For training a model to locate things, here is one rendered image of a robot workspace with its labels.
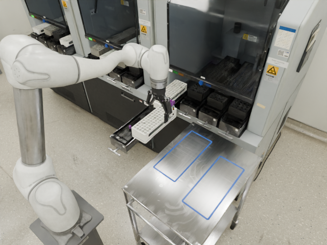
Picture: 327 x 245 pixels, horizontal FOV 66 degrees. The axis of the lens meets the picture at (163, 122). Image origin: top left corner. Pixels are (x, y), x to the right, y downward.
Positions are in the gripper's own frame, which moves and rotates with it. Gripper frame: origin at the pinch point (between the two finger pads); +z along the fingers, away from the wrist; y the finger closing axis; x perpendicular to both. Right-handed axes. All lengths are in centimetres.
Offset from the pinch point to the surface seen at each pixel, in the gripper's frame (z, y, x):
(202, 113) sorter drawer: 10.2, 13.5, 28.5
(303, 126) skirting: 76, 69, 151
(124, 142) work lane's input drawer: 10.9, -8.4, -20.8
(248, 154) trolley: 9, 52, 12
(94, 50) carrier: 2, -99, 37
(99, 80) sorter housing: 25, -90, 31
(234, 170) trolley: 10, 50, -2
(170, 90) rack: 3.5, -13.3, 30.1
